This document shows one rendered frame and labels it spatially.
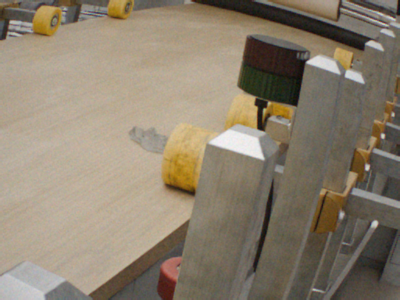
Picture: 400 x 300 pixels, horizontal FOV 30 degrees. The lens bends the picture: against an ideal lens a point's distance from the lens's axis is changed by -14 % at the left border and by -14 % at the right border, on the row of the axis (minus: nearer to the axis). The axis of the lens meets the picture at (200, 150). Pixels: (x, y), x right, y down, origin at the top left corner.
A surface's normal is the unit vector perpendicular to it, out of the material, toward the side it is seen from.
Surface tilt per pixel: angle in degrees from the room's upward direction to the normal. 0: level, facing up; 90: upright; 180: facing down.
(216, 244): 90
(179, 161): 81
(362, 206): 90
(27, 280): 0
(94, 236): 0
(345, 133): 90
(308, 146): 90
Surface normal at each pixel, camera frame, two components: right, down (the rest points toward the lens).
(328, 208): -0.33, 0.21
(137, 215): 0.19, -0.94
